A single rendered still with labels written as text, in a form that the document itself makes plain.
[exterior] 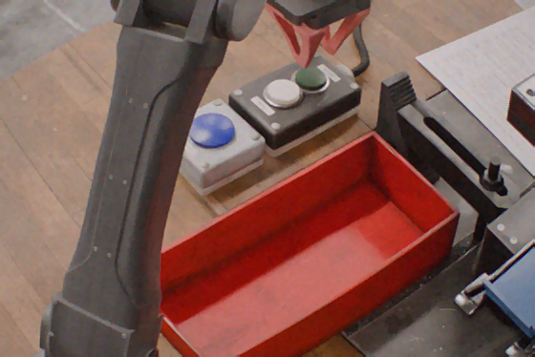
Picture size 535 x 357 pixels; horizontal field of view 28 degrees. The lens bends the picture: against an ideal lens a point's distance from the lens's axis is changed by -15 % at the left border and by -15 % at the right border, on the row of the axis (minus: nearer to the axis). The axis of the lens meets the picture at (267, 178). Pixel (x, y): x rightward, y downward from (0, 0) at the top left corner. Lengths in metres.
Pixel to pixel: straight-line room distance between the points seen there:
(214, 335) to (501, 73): 0.46
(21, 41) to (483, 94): 1.66
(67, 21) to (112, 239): 1.97
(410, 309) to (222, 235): 0.17
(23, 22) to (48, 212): 1.71
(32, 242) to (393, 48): 0.44
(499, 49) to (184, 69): 0.60
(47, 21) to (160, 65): 2.00
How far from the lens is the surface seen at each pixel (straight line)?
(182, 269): 0.99
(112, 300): 0.78
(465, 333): 0.99
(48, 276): 1.02
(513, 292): 0.92
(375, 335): 0.98
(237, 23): 0.73
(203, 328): 0.97
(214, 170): 1.06
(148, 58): 0.74
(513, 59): 1.26
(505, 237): 0.96
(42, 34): 2.69
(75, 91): 1.18
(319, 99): 1.12
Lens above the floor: 1.70
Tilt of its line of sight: 47 degrees down
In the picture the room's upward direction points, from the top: 3 degrees clockwise
